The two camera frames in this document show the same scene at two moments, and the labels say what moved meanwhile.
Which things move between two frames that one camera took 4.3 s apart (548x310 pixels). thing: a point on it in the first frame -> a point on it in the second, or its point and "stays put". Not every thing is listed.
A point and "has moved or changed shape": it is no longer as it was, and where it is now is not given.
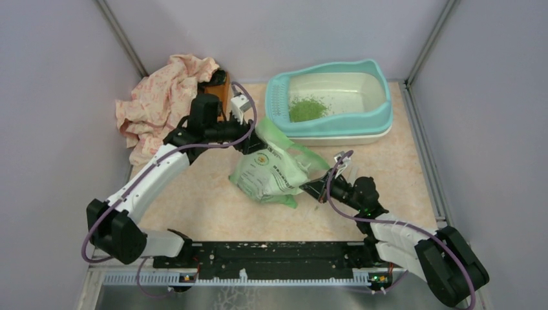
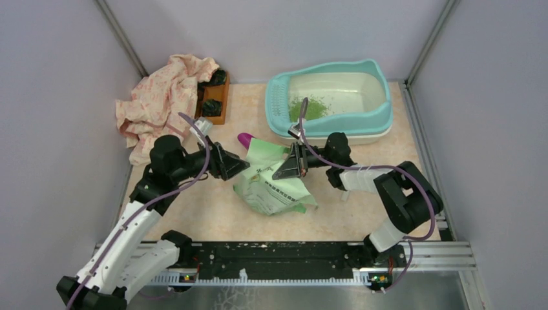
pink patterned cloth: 159,103 stays put
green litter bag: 277,172 has moved or changed shape
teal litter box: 340,103 stays put
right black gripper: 317,187 -> 296,165
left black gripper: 252,144 -> 225,165
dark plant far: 218,78 stays put
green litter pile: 307,108 stays put
